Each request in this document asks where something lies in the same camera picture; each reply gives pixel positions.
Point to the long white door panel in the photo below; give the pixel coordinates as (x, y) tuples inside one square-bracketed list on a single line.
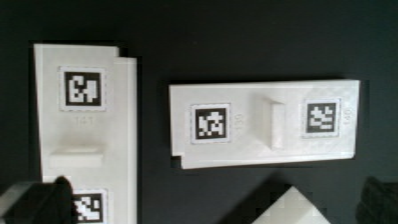
[(85, 87)]

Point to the white cabinet body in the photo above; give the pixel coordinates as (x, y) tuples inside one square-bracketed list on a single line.
[(291, 210)]

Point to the short white door panel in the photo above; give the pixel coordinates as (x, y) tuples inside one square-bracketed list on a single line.
[(263, 122)]

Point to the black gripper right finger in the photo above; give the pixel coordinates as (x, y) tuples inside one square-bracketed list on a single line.
[(376, 207)]

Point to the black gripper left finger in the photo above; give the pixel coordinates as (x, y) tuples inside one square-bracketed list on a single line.
[(35, 203)]

